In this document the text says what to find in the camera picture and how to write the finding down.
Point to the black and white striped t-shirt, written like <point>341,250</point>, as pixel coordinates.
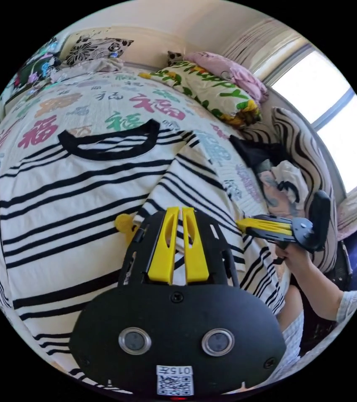
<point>71,176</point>

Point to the person's right forearm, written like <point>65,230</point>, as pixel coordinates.
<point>318,289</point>

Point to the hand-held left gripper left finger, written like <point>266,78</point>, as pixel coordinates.
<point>161,251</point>

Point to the black and white flower pillow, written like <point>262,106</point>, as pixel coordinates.
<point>98,50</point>

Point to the person's right hand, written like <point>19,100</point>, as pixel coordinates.
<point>296,256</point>

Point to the striped curtain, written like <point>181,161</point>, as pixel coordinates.
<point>266,44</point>

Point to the dark floral cushion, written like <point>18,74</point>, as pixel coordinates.
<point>37,64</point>

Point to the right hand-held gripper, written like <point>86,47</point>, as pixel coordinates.
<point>302,234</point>

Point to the person's body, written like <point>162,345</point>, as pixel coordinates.
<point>291,337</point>

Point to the pink blanket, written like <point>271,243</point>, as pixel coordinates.
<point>228,70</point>

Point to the pile of clothes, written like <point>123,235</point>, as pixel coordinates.
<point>279,182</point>

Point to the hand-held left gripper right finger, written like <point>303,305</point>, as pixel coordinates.
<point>197,260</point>

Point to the window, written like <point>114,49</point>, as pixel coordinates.
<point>326,103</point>

